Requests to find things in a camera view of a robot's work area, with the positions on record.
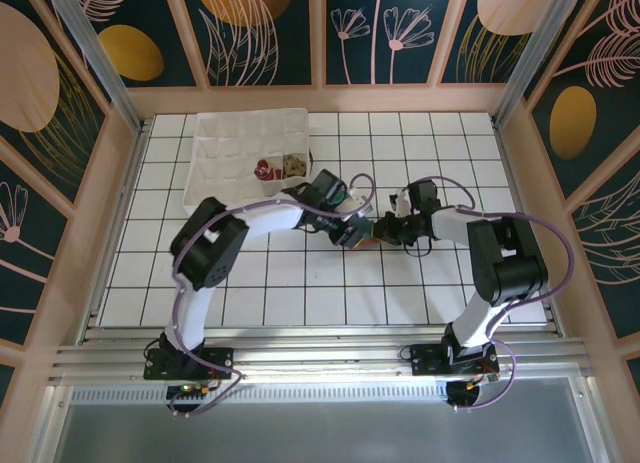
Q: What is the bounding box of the small circuit board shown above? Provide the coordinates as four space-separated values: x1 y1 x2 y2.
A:
167 380 221 399

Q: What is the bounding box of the white divided organizer box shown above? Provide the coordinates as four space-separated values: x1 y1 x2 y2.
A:
182 107 314 217

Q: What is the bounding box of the frosted grey panel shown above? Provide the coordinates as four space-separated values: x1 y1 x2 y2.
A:
49 377 599 463

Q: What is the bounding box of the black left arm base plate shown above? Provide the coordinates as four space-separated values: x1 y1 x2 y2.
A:
143 338 236 382

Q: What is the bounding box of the brown green argyle sock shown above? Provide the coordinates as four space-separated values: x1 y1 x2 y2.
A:
279 153 310 181

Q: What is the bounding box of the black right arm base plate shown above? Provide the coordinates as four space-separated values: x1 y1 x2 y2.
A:
409 340 501 379

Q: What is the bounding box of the black connector box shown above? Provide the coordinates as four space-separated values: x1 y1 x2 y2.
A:
446 377 501 409

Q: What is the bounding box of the slotted aluminium cable duct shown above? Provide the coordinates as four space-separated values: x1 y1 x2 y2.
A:
69 385 451 408

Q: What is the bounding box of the slim aluminium table rail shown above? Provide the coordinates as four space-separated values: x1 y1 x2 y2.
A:
77 122 151 344
492 117 569 342

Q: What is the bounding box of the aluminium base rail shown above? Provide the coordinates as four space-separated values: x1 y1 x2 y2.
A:
49 325 596 384

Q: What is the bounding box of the aluminium corner post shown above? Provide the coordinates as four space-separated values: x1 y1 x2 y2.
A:
492 0 581 132
49 0 147 134

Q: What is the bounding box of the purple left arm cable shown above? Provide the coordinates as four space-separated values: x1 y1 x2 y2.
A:
169 174 377 419

